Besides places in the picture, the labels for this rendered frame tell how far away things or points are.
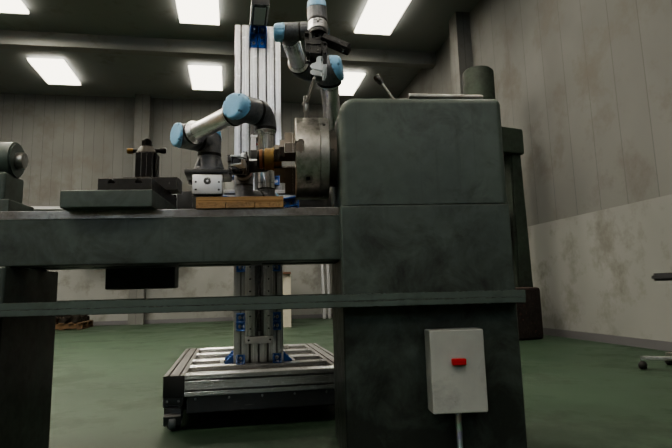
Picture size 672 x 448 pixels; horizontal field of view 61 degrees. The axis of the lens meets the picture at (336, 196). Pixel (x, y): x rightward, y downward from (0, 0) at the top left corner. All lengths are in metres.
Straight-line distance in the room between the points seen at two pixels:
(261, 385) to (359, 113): 1.30
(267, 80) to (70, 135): 10.31
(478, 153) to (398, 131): 0.30
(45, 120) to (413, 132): 11.85
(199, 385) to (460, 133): 1.54
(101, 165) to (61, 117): 1.32
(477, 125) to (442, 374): 0.87
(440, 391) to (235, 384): 1.05
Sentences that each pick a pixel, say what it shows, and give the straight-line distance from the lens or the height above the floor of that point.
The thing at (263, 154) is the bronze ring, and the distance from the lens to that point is 2.17.
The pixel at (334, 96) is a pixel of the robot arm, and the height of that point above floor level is 1.49.
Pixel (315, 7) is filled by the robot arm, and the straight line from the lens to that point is 2.25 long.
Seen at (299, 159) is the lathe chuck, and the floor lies 1.04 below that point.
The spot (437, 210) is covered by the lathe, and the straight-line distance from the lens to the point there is 2.01.
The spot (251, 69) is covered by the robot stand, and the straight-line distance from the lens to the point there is 3.19.
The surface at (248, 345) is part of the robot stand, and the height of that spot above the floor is 0.31.
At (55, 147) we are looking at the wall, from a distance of 13.27.
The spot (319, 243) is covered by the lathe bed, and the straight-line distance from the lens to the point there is 1.99.
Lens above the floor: 0.57
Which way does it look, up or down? 9 degrees up
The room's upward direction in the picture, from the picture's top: 1 degrees counter-clockwise
